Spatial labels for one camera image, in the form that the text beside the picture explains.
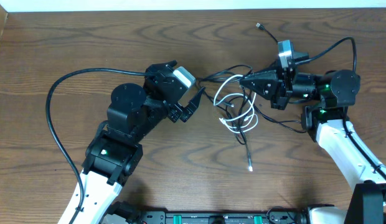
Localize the thick black USB cable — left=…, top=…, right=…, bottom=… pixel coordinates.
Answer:
left=195, top=64, right=255, bottom=172

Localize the white USB cable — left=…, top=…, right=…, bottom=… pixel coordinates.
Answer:
left=213, top=73, right=259, bottom=134

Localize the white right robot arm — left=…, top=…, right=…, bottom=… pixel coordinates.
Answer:
left=240, top=50, right=386, bottom=223

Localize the black left camera cable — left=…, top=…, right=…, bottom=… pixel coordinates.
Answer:
left=45, top=67, right=156, bottom=224

